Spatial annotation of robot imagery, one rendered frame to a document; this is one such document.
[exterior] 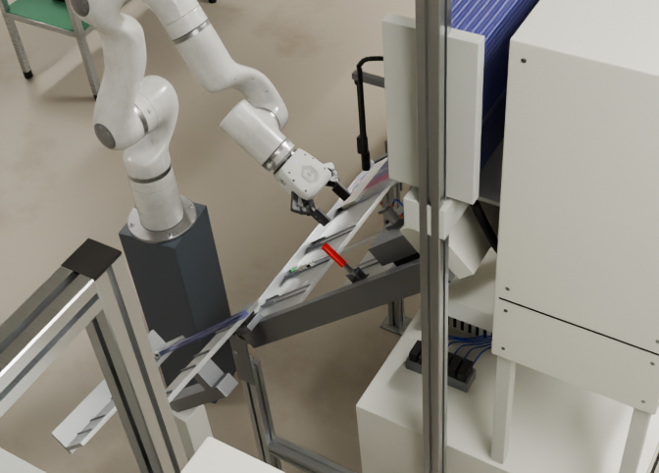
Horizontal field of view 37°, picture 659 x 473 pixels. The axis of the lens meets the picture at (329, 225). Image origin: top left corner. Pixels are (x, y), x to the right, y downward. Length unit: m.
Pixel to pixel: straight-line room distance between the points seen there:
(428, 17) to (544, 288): 0.55
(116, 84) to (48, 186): 1.74
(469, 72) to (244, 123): 0.78
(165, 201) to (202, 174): 1.33
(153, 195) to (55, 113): 1.91
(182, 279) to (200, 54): 0.82
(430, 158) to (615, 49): 0.36
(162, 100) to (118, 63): 0.19
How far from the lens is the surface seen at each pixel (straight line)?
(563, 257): 1.69
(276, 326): 2.28
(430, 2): 1.43
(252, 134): 2.17
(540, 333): 1.85
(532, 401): 2.36
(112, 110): 2.42
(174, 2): 2.11
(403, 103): 1.60
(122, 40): 2.30
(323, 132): 4.06
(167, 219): 2.67
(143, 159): 2.55
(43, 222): 3.94
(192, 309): 2.84
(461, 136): 1.58
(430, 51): 1.48
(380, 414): 2.33
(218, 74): 2.13
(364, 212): 2.46
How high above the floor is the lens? 2.53
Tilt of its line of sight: 44 degrees down
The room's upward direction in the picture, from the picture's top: 6 degrees counter-clockwise
